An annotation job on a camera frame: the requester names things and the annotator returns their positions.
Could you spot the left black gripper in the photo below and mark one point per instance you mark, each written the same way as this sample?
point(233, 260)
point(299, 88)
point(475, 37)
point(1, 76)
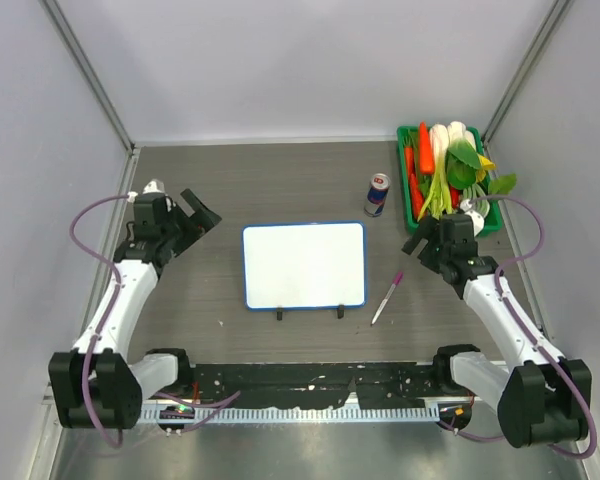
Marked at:
point(201, 221)

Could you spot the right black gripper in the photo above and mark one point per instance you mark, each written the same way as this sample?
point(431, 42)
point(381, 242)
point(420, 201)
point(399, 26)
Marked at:
point(429, 230)

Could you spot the magenta capped marker pen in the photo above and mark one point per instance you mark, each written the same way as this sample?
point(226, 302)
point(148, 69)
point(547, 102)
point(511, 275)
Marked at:
point(396, 281)

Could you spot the blue framed whiteboard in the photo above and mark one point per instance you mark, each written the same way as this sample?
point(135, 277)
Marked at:
point(305, 266)

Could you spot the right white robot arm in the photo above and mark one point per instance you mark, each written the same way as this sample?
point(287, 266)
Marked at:
point(539, 395)

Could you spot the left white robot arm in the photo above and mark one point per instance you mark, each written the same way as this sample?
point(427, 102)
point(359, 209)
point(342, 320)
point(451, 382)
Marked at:
point(93, 384)

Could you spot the pale green toy beans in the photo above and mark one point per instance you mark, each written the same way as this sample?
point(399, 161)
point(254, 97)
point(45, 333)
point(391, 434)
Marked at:
point(476, 192)

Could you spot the large orange toy carrot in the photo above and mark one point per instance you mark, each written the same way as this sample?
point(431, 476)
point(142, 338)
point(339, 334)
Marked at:
point(426, 160)

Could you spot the blue silver energy drink can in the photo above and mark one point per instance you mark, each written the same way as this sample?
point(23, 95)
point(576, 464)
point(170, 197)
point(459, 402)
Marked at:
point(379, 187)

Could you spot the green plastic tray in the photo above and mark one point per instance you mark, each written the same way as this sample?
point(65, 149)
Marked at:
point(493, 221)

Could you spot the green toy leafy vegetable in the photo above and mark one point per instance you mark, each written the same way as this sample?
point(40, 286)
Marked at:
point(466, 168)

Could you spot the small orange toy carrot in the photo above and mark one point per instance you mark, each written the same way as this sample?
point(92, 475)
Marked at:
point(416, 197)

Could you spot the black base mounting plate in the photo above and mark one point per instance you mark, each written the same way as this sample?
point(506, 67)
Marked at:
point(319, 386)

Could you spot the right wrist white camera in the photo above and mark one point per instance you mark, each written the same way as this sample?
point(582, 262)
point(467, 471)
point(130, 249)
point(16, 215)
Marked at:
point(472, 212)

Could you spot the wrist white camera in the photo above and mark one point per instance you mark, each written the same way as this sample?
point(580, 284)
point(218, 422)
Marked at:
point(156, 186)
point(472, 212)

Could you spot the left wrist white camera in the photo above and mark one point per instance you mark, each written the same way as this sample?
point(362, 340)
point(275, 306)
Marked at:
point(156, 186)

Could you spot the white slotted cable duct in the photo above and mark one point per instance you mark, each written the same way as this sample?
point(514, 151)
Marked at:
point(156, 412)

